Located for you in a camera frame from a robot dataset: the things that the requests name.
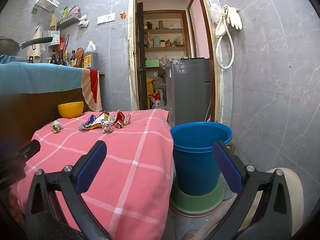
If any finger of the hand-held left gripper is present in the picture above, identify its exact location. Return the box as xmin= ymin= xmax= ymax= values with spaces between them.
xmin=15 ymin=140 xmax=41 ymax=161

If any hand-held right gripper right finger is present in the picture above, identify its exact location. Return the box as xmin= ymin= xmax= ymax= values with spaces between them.
xmin=212 ymin=140 xmax=293 ymax=240

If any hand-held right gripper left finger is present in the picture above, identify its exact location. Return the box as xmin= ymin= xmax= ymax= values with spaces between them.
xmin=24 ymin=140 xmax=113 ymax=240

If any blue plastic bucket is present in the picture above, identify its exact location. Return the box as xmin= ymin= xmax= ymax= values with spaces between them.
xmin=170 ymin=121 xmax=233 ymax=197

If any blue white wrapper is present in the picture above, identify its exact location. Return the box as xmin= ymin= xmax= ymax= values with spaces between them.
xmin=78 ymin=114 xmax=100 ymax=131

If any red white wrapper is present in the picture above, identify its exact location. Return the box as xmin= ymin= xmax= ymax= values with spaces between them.
xmin=101 ymin=120 xmax=114 ymax=134

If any yellow white wrapper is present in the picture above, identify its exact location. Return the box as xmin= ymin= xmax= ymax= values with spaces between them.
xmin=97 ymin=111 xmax=111 ymax=123

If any red carton piece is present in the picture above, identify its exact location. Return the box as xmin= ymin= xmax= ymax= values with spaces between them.
xmin=114 ymin=110 xmax=125 ymax=128

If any brown wooden cabinet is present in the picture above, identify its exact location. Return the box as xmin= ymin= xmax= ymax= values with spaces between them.
xmin=0 ymin=88 xmax=87 ymax=145

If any pink checked cloth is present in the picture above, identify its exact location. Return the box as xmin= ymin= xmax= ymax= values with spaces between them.
xmin=10 ymin=109 xmax=174 ymax=240

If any green plastic basin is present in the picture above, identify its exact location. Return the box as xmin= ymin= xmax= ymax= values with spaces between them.
xmin=170 ymin=177 xmax=225 ymax=212

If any yellow bowl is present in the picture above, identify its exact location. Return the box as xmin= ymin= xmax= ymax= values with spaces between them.
xmin=57 ymin=101 xmax=84 ymax=119

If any teal printed cloth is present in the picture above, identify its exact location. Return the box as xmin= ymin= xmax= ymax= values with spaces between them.
xmin=0 ymin=61 xmax=103 ymax=112

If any beige round stool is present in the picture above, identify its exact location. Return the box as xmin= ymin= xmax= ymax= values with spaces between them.
xmin=250 ymin=167 xmax=304 ymax=233

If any grey washing machine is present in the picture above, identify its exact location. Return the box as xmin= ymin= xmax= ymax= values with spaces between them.
xmin=164 ymin=58 xmax=211 ymax=128

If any gas stove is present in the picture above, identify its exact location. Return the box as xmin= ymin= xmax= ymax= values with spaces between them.
xmin=0 ymin=54 xmax=27 ymax=64

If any red white bag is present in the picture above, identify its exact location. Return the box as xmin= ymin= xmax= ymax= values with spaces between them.
xmin=148 ymin=90 xmax=165 ymax=110

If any yellow plastic bag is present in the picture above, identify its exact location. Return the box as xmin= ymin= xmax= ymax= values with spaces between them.
xmin=146 ymin=77 xmax=155 ymax=108

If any orange packet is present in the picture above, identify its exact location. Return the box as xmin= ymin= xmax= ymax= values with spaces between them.
xmin=76 ymin=47 xmax=85 ymax=68

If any large oil jug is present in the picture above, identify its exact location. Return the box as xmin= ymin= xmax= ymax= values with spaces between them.
xmin=83 ymin=40 xmax=99 ymax=69

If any white hanging towel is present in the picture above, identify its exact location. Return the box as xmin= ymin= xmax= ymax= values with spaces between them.
xmin=27 ymin=25 xmax=46 ymax=63

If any grey plastic bag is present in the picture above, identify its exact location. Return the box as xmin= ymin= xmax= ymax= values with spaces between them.
xmin=150 ymin=71 xmax=166 ymax=90

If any red net bag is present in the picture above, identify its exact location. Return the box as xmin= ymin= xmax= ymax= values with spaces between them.
xmin=55 ymin=35 xmax=67 ymax=53

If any brown wooden door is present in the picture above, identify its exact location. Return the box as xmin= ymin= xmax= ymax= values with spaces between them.
xmin=136 ymin=2 xmax=146 ymax=110

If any pink door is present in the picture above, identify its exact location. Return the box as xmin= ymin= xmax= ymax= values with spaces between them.
xmin=187 ymin=0 xmax=213 ymax=58

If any white crumpled plastic bag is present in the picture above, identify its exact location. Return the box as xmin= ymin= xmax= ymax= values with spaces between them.
xmin=77 ymin=14 xmax=90 ymax=28

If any white plastic basket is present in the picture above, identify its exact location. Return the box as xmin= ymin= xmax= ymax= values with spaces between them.
xmin=35 ymin=0 xmax=60 ymax=8

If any clear plastic bag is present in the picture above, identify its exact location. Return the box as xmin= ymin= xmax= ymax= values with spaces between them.
xmin=209 ymin=1 xmax=222 ymax=22

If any white hose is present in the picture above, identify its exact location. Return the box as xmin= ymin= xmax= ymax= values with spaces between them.
xmin=216 ymin=12 xmax=235 ymax=70

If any white wall box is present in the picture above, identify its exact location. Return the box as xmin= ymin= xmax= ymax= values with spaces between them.
xmin=48 ymin=30 xmax=61 ymax=47

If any wooden door frame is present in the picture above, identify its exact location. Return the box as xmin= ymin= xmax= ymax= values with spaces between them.
xmin=127 ymin=0 xmax=223 ymax=123

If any grey wall rack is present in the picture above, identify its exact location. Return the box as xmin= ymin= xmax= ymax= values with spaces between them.
xmin=57 ymin=14 xmax=82 ymax=28

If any white wall socket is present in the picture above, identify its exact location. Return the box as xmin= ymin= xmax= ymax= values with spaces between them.
xmin=97 ymin=13 xmax=116 ymax=25

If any wooden wall shelf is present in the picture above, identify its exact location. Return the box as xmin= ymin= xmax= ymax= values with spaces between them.
xmin=143 ymin=10 xmax=188 ymax=55

